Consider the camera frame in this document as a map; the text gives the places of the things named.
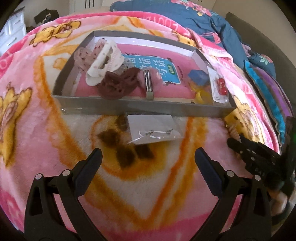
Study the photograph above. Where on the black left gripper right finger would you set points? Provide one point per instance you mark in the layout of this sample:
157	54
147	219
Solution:
242	211

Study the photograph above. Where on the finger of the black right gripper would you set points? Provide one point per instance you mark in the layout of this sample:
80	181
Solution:
245	153
256	147

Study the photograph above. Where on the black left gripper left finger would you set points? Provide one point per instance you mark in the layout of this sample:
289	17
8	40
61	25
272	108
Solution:
43	220

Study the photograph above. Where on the red cherry earrings card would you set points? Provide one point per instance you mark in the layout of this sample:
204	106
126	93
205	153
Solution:
218	86

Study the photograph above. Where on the yellow hair ties bag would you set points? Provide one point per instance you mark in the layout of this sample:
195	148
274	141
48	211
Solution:
202	96

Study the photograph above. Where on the silver stud earrings card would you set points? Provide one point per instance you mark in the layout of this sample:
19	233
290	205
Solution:
152	128

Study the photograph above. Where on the brown hair clip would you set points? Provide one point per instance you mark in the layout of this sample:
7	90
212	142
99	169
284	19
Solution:
115	86

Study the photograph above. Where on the sheer polka dot bow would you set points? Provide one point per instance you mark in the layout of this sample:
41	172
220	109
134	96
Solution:
83	57

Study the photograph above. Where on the white claw hair clip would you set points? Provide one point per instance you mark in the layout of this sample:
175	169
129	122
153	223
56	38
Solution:
108	59

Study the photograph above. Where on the person right hand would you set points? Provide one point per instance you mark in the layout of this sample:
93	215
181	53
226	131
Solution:
279	201

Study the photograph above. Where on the striped pillow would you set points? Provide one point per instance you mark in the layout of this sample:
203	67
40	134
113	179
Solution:
274	98

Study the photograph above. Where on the green headboard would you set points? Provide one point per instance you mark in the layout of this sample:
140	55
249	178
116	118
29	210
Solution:
266	55

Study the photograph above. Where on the pink bear fleece blanket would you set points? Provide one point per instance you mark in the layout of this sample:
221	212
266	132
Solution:
162	197

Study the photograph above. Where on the blue floral duvet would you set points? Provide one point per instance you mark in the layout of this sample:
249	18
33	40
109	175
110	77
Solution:
205	23

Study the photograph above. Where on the grey box with pink book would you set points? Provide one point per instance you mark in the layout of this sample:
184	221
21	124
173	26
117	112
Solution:
114	72

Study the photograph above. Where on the white drawer dresser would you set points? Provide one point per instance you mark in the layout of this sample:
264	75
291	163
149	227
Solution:
13	30

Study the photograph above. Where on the black bag on floor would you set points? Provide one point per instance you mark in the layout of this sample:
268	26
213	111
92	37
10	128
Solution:
46	16

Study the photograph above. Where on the white wardrobe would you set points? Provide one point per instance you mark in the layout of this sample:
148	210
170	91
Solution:
89	5

